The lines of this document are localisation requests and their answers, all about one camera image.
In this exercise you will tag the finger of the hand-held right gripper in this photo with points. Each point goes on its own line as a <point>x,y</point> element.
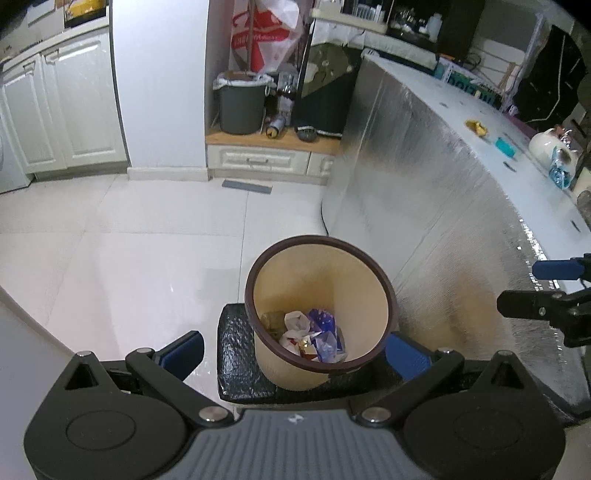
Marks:
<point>558,267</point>
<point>526,303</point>

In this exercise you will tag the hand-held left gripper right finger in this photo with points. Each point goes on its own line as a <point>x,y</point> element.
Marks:
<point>408,359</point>

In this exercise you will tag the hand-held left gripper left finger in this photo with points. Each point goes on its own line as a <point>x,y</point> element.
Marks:
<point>184,354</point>

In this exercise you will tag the blue foil snack bag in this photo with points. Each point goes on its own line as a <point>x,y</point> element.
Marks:
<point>328,332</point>

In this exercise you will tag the light blue crinkled wrapper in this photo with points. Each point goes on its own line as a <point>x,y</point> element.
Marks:
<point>561,177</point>

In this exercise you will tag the brown paper packaging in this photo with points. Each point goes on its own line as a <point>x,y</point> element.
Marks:
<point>271,321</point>

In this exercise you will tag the gold red wrapper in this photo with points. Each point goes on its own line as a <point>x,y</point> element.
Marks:
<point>308,347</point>

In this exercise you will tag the white packet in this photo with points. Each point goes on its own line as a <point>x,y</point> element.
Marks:
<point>295,323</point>

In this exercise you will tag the beige brown-rimmed trash bin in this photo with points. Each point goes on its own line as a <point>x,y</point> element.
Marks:
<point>318,272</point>

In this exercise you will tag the teal packet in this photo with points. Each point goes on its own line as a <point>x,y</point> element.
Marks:
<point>505,147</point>

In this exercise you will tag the yellow wrapper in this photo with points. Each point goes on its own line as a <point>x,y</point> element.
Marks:
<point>476,128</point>

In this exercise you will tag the black textured box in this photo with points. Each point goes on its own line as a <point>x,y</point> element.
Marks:
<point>240,355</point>

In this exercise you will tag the white cat-shaped jar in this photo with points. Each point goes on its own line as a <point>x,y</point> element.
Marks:
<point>547,145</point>

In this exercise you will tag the white table with foil side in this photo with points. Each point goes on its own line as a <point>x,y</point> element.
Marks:
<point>415,184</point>

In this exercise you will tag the grey floor mat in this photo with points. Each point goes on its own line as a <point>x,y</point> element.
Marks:
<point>247,187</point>

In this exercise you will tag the black hanging cloth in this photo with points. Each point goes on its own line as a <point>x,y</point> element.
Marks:
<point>549,78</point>

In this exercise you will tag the wood-topped white drawer cabinet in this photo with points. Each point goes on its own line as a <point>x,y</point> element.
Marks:
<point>258,159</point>

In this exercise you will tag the green white printed box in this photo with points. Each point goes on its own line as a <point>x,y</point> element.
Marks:
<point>464,81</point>

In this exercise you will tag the lying metal bottle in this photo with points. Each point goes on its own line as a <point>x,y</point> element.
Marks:
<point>275,127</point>

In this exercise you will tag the dark bowl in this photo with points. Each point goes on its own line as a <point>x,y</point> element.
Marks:
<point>307,134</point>

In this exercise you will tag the grey bucket with liner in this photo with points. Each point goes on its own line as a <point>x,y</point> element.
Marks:
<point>242,106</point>

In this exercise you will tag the black shelf unit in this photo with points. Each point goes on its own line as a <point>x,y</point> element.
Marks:
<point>457,23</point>

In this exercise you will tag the white plastic bottle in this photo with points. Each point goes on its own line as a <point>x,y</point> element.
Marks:
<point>433,25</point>

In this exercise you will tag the white kitchen cabinet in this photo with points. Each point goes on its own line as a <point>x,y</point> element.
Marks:
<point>78,101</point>

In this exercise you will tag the dark drink plastic bottle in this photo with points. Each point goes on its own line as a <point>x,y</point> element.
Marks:
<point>286,94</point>

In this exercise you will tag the black cloth covered cabinet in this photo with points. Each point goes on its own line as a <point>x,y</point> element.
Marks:
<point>325,92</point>

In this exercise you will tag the cream plastic organizer rack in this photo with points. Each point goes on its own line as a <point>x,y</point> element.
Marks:
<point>351,16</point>

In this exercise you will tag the red white plastic bag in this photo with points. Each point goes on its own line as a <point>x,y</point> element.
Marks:
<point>272,37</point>

